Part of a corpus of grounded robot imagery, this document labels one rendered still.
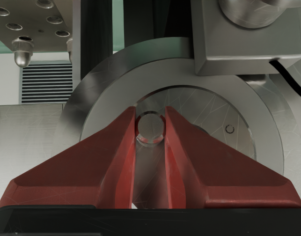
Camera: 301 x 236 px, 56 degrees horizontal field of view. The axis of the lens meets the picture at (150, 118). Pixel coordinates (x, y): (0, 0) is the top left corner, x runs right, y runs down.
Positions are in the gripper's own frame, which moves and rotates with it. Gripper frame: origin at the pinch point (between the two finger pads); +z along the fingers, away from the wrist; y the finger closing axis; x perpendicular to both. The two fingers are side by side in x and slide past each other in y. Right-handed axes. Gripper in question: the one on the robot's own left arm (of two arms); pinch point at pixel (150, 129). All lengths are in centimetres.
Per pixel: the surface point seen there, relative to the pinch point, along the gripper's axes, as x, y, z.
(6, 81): 130, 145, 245
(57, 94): 140, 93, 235
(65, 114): 1.9, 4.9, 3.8
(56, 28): 7.6, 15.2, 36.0
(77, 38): -1.2, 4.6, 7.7
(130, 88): 0.5, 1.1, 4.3
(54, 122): 21.7, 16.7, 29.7
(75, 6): -2.8, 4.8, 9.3
